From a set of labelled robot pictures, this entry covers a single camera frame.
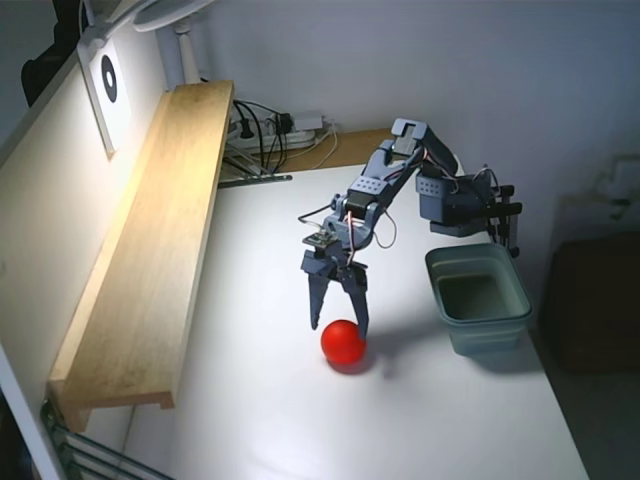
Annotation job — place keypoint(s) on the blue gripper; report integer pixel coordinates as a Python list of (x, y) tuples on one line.
[(326, 266)]

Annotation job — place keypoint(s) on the red ball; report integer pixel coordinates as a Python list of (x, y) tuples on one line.
[(340, 345)]

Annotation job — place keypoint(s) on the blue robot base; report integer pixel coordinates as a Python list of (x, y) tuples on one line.
[(465, 222)]

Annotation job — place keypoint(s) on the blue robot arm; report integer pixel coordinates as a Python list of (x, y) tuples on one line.
[(435, 145)]

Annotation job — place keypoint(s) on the grey plastic container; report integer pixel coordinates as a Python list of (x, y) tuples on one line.
[(480, 340)]

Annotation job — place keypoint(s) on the white power strip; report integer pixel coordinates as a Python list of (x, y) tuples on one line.
[(300, 137)]

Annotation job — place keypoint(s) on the white power adapter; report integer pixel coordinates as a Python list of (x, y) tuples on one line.
[(306, 120)]

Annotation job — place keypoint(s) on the black power plug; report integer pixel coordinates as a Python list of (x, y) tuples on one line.
[(284, 122), (245, 131)]

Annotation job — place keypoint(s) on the black table clamp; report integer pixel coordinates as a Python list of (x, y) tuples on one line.
[(510, 209)]

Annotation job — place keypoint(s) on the long wooden shelf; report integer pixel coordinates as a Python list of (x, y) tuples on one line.
[(150, 250)]

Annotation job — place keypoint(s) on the white desk lamp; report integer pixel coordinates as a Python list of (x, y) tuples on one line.
[(180, 50)]

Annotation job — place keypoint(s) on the white desk side panel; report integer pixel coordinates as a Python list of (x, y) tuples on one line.
[(50, 200)]

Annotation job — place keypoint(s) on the small wrist camera board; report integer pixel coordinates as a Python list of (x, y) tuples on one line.
[(317, 240)]

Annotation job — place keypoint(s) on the white wall fixture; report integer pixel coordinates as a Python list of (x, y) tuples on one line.
[(622, 167)]

